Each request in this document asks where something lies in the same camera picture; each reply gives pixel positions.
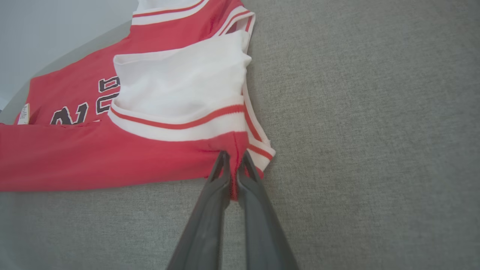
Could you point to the grey fabric sofa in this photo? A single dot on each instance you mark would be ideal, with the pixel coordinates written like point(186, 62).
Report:
point(356, 131)

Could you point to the red Bulls basketball jersey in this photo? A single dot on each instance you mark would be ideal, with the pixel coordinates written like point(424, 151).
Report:
point(93, 150)

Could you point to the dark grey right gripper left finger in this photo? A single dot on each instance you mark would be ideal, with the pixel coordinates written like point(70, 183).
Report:
point(210, 225)

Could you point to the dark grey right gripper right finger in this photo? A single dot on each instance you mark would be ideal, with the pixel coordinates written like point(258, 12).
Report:
point(262, 232)

